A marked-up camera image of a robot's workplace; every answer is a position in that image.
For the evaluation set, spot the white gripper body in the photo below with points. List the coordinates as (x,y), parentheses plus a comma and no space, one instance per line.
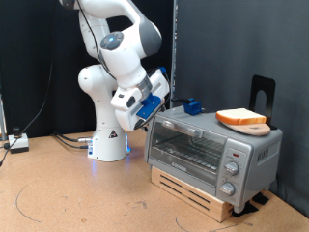
(127,112)

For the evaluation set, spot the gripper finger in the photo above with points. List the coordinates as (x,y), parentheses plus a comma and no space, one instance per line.
(162,103)
(144,128)

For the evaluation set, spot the white bread slice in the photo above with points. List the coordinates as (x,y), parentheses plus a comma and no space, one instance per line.
(239,116)

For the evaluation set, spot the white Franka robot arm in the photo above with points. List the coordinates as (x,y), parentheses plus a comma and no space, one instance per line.
(106,138)

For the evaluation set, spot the silver oven knob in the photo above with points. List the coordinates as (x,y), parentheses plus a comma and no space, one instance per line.
(227,189)
(231,168)

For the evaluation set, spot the silver toaster oven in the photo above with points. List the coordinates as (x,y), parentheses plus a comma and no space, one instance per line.
(254,151)

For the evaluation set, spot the vertical metal pole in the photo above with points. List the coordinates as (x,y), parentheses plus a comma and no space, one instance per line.
(174,38)

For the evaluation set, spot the slotted wooden block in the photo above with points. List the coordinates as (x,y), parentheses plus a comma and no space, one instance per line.
(193,196)

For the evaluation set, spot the round wooden cutting board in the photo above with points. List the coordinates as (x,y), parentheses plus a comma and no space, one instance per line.
(254,129)

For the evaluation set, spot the black metal bookend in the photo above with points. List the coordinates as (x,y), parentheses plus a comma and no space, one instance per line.
(257,84)

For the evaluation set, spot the emergency stop button box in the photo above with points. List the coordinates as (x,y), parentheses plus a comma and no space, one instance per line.
(18,141)

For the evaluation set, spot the black foam pad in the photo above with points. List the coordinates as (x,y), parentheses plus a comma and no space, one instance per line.
(245,209)
(260,198)

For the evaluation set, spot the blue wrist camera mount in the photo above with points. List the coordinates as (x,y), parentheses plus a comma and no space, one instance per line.
(148,106)

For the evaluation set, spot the metal frame post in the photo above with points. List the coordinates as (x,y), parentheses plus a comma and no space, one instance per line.
(2,119)

